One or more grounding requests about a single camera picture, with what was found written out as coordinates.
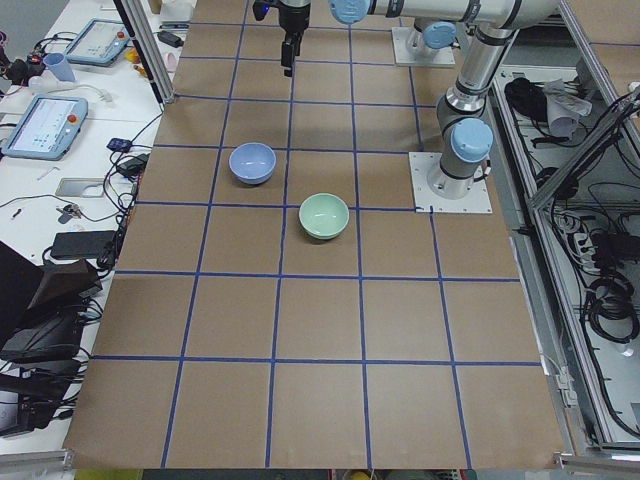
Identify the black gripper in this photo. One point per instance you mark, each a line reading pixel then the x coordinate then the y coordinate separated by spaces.
pixel 293 20

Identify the green ceramic bowl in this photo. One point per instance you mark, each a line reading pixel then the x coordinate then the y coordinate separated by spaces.
pixel 323 216

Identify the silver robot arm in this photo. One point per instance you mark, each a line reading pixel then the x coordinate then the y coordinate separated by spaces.
pixel 467 139
pixel 426 43

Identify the blue ceramic bowl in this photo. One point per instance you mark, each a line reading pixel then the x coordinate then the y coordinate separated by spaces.
pixel 252 163

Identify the gold yellow cylinder tool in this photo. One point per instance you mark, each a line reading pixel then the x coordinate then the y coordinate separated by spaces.
pixel 132 56

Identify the far teach pendant tablet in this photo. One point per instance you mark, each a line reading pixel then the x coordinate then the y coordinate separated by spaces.
pixel 99 43

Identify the teach pendant tablet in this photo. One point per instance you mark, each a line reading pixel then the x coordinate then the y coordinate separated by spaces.
pixel 47 129
pixel 99 43

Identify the small blue black device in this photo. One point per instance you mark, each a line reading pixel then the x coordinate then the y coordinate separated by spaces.
pixel 120 145

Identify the light blue plastic cup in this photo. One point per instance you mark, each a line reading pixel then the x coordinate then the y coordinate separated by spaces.
pixel 59 66

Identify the near teach pendant tablet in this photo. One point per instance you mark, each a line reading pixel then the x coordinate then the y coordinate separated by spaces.
pixel 47 129

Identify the black power adapter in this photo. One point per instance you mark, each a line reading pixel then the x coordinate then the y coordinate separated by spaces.
pixel 81 244

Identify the white power strip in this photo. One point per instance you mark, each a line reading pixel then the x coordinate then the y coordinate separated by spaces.
pixel 583 251

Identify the aluminium frame post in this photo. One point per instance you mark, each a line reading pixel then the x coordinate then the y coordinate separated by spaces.
pixel 135 20

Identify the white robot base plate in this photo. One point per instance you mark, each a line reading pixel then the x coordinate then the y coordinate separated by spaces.
pixel 435 192

